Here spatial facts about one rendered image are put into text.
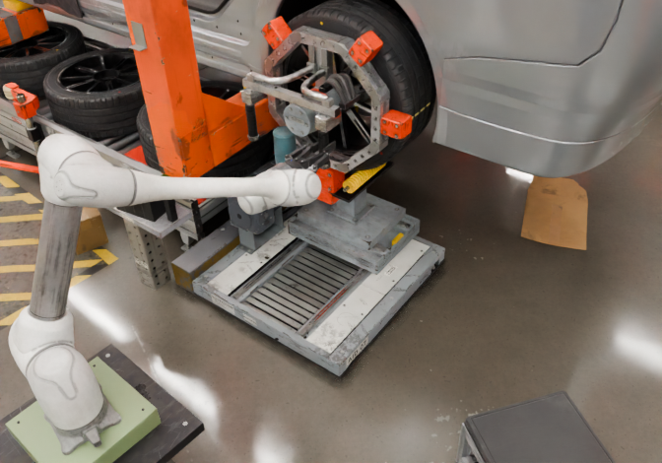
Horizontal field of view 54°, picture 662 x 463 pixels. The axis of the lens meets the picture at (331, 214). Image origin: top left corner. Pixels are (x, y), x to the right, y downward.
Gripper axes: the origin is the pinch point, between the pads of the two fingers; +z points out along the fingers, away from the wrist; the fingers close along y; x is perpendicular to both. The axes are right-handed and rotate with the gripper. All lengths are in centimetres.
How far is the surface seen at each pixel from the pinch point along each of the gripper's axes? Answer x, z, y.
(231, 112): -13, 16, -61
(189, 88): 9, -6, -59
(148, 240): -56, -32, -72
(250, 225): -53, -1, -41
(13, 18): -17, 32, -252
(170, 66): 20, -13, -59
